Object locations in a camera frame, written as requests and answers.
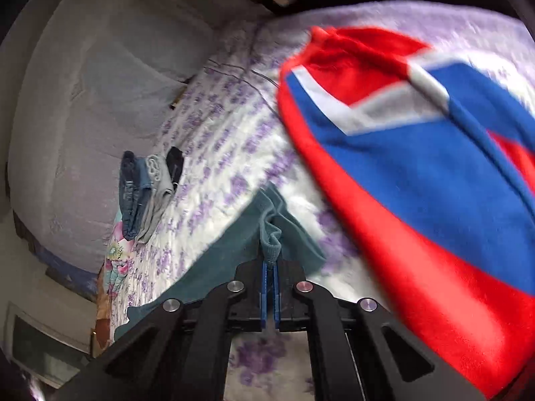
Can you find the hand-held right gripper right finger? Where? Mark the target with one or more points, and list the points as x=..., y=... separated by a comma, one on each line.
x=276, y=300

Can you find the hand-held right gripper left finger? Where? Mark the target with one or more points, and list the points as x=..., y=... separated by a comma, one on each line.
x=264, y=296

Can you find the teal fleece pants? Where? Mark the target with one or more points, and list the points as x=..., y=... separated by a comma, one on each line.
x=200, y=275

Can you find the grey folded pants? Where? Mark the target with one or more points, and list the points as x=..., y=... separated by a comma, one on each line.
x=159, y=175

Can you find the floral folded quilt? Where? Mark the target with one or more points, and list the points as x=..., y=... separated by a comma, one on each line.
x=115, y=259

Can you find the black folded cloth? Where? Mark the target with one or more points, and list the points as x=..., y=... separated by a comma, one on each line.
x=173, y=161

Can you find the faded blue folded jeans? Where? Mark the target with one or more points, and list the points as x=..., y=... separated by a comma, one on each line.
x=145, y=183

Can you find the dark blue folded jeans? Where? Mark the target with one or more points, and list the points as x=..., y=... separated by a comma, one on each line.
x=127, y=192

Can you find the red white blue garment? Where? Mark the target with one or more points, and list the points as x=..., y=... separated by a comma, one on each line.
x=418, y=175

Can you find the blue patterned cloth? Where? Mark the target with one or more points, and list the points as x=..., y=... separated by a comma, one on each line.
x=67, y=273

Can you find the small dark object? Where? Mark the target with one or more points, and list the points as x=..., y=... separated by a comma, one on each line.
x=177, y=98

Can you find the dark framed screen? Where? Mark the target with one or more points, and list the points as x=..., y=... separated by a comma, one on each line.
x=41, y=346

